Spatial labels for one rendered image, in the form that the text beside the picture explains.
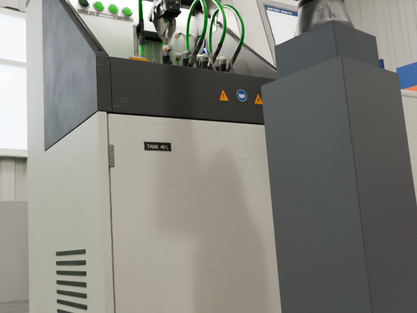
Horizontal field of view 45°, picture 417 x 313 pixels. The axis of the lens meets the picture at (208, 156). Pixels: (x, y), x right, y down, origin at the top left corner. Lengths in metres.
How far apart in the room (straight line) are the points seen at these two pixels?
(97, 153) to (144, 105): 0.20
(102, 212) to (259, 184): 0.51
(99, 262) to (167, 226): 0.21
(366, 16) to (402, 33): 0.76
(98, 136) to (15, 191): 4.37
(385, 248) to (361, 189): 0.14
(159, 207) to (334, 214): 0.51
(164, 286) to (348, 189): 0.58
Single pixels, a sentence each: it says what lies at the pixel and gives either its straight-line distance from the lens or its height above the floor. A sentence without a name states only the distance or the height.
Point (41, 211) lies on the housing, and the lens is 1.95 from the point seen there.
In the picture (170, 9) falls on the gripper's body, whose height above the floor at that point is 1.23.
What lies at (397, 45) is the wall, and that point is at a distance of 8.86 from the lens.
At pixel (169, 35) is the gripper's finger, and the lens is 1.87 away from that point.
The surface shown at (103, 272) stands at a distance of 1.34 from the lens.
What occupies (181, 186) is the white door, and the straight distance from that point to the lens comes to 1.45.
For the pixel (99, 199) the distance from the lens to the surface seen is 1.36.
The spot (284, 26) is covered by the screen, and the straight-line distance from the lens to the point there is 2.28.
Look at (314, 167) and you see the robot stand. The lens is 1.15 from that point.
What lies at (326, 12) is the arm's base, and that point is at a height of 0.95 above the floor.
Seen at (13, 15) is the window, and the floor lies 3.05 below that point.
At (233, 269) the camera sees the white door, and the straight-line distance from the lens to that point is 1.52.
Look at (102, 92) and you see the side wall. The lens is 1.41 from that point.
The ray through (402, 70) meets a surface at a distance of 7.33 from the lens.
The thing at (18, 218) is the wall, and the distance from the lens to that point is 5.67.
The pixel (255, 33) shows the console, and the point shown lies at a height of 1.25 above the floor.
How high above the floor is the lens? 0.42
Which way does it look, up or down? 10 degrees up
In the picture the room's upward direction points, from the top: 4 degrees counter-clockwise
